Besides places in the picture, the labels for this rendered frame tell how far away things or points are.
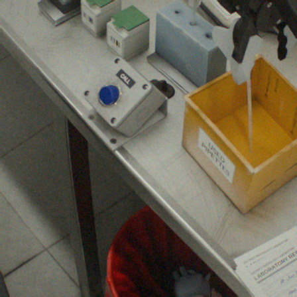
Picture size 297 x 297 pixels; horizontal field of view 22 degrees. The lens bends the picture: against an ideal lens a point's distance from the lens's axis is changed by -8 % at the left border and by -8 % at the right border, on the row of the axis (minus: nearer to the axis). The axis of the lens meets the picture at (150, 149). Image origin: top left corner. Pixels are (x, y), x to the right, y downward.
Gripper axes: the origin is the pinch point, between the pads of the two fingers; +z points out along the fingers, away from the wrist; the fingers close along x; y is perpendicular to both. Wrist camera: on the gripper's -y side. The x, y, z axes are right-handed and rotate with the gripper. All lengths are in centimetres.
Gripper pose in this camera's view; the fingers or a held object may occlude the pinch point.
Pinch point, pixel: (264, 68)
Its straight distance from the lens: 91.7
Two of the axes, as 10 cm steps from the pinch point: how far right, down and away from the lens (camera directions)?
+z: -0.2, 5.7, 8.2
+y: -5.9, -6.7, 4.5
